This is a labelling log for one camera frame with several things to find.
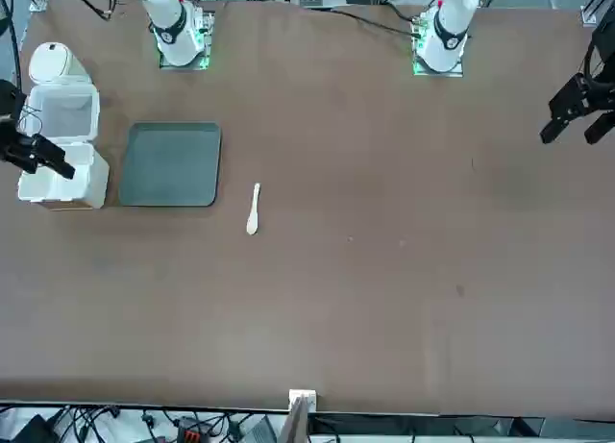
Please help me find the white camera bracket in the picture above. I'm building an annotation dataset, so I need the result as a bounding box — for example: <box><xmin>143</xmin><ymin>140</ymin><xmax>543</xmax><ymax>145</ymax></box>
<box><xmin>287</xmin><ymin>388</ymin><xmax>318</xmax><ymax>415</ymax></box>

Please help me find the dark grey rectangular tray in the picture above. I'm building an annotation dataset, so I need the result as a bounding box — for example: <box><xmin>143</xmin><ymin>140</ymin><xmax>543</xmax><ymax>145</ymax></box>
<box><xmin>117</xmin><ymin>121</ymin><xmax>223</xmax><ymax>209</ymax></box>

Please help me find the small cream lidded bin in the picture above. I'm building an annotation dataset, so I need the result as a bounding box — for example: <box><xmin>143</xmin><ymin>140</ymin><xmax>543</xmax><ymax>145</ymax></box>
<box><xmin>28</xmin><ymin>41</ymin><xmax>93</xmax><ymax>86</ymax></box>

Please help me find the black cable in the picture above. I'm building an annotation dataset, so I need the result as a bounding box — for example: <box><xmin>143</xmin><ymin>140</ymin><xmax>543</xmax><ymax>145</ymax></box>
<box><xmin>307</xmin><ymin>4</ymin><xmax>417</xmax><ymax>37</ymax></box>

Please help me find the white plastic container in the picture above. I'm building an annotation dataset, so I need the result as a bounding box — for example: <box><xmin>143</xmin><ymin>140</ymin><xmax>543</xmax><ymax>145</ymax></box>
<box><xmin>17</xmin><ymin>142</ymin><xmax>111</xmax><ymax>211</ymax></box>

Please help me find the small wooden spoon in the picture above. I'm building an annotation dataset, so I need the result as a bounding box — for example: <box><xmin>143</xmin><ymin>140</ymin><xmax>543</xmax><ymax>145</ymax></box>
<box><xmin>245</xmin><ymin>182</ymin><xmax>262</xmax><ymax>236</ymax></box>

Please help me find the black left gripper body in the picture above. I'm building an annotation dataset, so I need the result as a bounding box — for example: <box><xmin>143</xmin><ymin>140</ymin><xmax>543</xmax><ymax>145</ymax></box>
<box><xmin>584</xmin><ymin>17</ymin><xmax>615</xmax><ymax>116</ymax></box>

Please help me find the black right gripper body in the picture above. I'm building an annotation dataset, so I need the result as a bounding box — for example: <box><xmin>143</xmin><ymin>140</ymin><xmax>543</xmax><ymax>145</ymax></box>
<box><xmin>0</xmin><ymin>80</ymin><xmax>28</xmax><ymax>126</ymax></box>

